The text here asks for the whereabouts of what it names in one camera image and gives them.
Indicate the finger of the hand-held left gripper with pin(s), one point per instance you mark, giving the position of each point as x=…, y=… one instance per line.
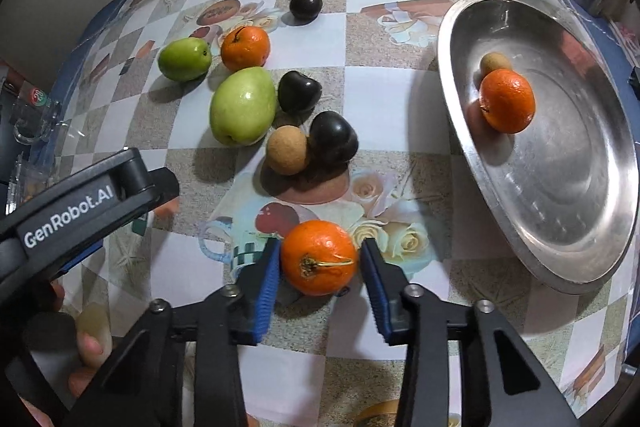
x=164, y=189

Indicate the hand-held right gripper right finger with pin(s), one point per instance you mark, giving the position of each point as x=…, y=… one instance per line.
x=372, y=287

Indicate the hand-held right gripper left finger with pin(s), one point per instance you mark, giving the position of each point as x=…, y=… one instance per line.
x=267, y=287

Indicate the tangerine with long stem scar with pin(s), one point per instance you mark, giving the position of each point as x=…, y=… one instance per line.
x=319, y=257

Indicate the large green jujube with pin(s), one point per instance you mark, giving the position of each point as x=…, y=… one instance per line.
x=243, y=105

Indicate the tan longan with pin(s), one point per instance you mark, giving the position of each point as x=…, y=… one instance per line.
x=286, y=150
x=494, y=62

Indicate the small green jujube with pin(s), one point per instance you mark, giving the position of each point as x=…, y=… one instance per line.
x=184, y=59

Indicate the large dark cherry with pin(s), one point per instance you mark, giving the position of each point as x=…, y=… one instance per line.
x=334, y=138

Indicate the heart-shaped dark cherry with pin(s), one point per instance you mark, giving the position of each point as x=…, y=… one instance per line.
x=298, y=91

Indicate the round metal plate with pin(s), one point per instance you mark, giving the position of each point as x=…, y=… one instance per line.
x=565, y=167

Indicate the person's left hand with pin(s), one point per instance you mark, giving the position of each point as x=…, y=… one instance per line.
x=89, y=352

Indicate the glass mug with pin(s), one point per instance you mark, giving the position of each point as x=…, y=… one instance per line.
x=40, y=117

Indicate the tangerine with green stem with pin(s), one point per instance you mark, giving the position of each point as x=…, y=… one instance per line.
x=245, y=48

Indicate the checkered printed tablecloth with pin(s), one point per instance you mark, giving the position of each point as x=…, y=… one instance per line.
x=380, y=72

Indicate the large orange tangerine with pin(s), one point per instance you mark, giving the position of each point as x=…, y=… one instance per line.
x=506, y=101

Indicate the dark cherry with stem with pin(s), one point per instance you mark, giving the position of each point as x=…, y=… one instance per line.
x=306, y=6

